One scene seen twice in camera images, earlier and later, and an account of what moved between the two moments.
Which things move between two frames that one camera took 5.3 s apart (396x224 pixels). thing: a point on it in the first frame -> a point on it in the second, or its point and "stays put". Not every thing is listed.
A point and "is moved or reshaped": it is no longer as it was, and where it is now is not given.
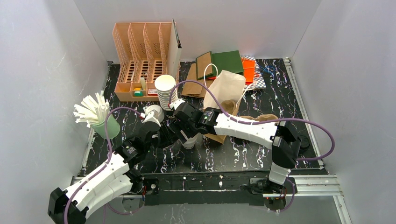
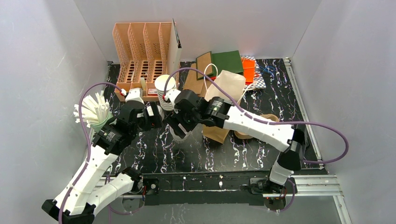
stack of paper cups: x=165 y=84 stays put
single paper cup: x=191 y=141 is moved or reshaped
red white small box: x=152 y=92 stays put
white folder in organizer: x=174 y=52 stays put
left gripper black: x=168 y=136 -> x=153 y=114
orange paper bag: x=249 y=65 stays put
